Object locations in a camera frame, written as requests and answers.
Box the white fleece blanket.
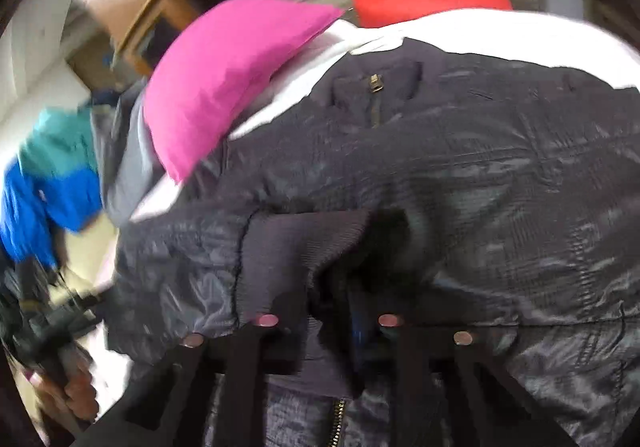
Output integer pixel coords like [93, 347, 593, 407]
[129, 8, 640, 224]

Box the grey cloth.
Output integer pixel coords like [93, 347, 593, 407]
[90, 77, 168, 229]

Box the black quilted jacket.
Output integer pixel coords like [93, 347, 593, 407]
[102, 38, 640, 447]

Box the pink pillow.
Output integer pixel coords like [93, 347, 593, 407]
[142, 0, 347, 185]

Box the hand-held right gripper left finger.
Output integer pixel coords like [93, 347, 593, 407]
[117, 312, 312, 447]

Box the person's left hand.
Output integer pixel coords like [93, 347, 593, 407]
[29, 349, 102, 428]

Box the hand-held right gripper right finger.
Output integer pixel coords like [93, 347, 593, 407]
[345, 289, 577, 447]

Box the blue and teal garment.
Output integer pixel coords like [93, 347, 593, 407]
[0, 106, 105, 269]

